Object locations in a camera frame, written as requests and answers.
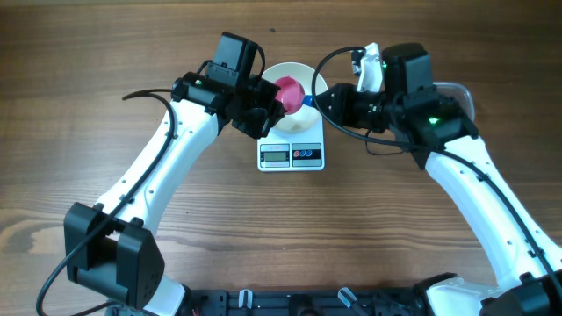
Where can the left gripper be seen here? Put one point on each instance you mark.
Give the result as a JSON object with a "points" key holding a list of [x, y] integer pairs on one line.
{"points": [[255, 129]]}

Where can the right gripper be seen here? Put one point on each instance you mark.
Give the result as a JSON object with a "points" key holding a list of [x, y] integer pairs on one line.
{"points": [[344, 95]]}

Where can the pink scoop blue handle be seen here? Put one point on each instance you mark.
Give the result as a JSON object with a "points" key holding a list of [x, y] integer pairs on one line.
{"points": [[293, 94]]}

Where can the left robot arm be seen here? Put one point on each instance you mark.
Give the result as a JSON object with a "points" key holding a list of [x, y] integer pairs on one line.
{"points": [[110, 246]]}

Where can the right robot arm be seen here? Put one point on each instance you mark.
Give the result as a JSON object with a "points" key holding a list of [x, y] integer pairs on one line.
{"points": [[396, 92]]}

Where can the white digital kitchen scale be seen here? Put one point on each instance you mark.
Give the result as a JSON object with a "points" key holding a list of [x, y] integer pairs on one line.
{"points": [[289, 152]]}

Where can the white bowl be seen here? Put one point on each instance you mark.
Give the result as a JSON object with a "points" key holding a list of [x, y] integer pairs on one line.
{"points": [[307, 116]]}

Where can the clear plastic container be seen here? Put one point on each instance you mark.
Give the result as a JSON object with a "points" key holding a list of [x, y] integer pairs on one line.
{"points": [[459, 92]]}

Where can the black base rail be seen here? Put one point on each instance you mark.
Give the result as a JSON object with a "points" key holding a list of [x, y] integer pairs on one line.
{"points": [[381, 302]]}

